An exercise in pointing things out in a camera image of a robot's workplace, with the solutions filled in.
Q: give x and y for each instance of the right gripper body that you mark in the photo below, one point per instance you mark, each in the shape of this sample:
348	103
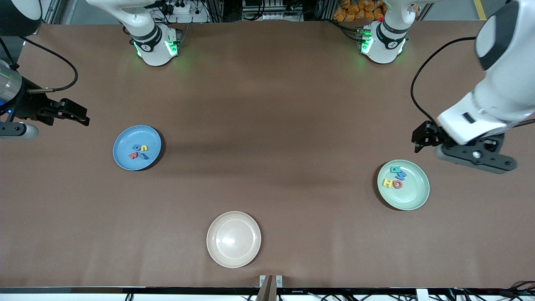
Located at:
30	105

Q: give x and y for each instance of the blue capital letter W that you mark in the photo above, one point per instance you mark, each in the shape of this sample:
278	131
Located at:
402	174

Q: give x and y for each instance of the pinkish red letter Q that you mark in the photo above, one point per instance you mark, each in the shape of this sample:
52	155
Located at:
394	184

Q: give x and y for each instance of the yellow letter H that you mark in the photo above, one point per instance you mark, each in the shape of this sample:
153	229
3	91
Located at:
388	182

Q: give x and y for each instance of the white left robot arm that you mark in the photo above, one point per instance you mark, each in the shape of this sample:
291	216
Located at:
501	75

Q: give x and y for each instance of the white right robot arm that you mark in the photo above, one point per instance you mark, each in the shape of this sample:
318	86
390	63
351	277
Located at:
152	46

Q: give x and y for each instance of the pale green plate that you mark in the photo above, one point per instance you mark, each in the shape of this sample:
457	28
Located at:
413	194

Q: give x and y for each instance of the blue plate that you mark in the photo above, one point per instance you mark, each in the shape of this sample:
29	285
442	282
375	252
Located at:
125	142

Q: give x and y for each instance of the orange packaged items pile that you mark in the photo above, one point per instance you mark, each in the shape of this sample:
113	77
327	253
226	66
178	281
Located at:
355	10

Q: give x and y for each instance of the white power strip with plugs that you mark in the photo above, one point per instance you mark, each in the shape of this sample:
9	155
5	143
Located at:
177	7

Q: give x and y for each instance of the long white power strip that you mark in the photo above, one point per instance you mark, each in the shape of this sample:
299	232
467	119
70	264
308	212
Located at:
271	16

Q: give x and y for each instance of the beige plate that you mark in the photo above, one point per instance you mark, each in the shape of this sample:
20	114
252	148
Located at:
233	239

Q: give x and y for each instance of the aluminium frame profile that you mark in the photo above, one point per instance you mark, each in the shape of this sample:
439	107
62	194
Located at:
52	12

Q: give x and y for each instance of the small grey metal bracket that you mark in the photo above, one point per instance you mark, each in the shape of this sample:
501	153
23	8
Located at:
279	281
262	281

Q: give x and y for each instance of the tan camera stand post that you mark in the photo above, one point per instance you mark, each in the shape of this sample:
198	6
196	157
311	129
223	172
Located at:
267	290

